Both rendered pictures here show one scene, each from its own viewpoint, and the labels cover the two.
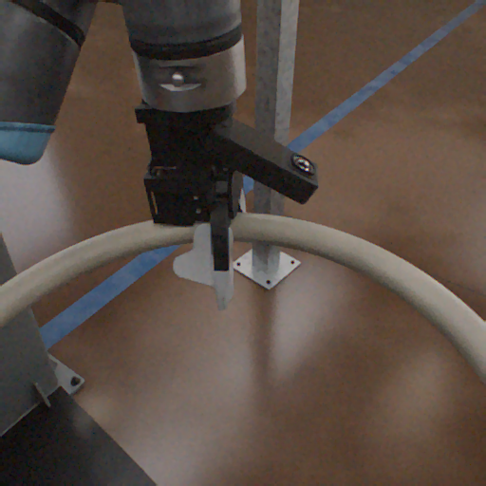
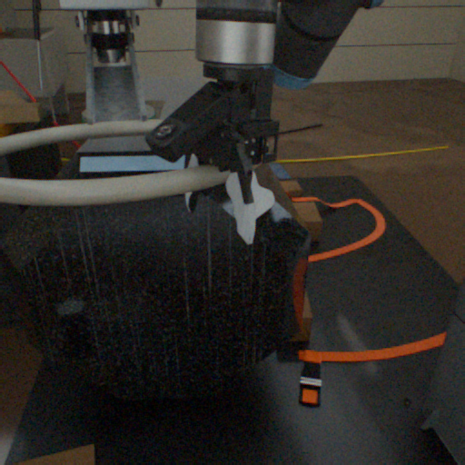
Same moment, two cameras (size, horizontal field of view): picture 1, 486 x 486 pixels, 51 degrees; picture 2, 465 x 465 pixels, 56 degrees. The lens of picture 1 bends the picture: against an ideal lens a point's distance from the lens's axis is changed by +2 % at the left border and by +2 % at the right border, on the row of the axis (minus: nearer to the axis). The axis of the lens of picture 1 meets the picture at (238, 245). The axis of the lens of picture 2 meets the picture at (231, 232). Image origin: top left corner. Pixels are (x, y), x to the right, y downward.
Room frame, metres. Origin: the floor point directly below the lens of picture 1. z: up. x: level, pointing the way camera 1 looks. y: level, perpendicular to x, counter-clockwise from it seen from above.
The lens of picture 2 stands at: (0.78, -0.36, 1.22)
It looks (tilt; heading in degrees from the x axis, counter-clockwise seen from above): 29 degrees down; 132
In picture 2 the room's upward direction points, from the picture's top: straight up
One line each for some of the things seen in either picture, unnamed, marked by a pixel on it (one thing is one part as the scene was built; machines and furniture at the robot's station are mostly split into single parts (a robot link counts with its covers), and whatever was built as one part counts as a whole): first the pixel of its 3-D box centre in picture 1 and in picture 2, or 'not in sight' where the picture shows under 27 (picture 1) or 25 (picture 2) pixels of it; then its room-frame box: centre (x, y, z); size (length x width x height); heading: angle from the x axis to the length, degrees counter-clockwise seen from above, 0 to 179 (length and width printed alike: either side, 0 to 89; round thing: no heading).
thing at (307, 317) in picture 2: not in sight; (291, 304); (0.00, 0.86, 0.07); 0.30 x 0.12 x 0.12; 132
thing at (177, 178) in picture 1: (196, 157); (235, 117); (0.42, 0.04, 1.08); 0.09 x 0.08 x 0.12; 83
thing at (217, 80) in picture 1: (191, 71); (232, 44); (0.41, 0.04, 1.16); 0.10 x 0.09 x 0.05; 173
